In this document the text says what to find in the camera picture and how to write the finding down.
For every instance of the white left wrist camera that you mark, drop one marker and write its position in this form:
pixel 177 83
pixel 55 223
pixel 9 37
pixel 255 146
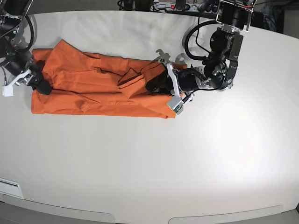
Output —
pixel 176 104

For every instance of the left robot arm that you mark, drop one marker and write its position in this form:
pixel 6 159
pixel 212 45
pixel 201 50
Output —
pixel 220 65

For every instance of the white power strip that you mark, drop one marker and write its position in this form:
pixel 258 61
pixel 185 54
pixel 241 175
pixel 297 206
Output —
pixel 187 7

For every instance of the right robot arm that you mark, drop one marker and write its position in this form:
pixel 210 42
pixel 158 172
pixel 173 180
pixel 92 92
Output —
pixel 12 14

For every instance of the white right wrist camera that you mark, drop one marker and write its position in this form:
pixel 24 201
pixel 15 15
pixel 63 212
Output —
pixel 7 90

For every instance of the white label on table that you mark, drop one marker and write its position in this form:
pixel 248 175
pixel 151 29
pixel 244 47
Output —
pixel 10 188

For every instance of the orange T-shirt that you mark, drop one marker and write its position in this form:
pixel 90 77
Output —
pixel 94 84

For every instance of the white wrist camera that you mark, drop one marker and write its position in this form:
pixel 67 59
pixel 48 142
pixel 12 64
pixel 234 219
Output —
pixel 7 90
pixel 176 104

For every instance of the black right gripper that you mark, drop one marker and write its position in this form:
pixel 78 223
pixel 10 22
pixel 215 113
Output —
pixel 21 67

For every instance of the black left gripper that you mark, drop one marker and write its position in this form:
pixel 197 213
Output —
pixel 179 83

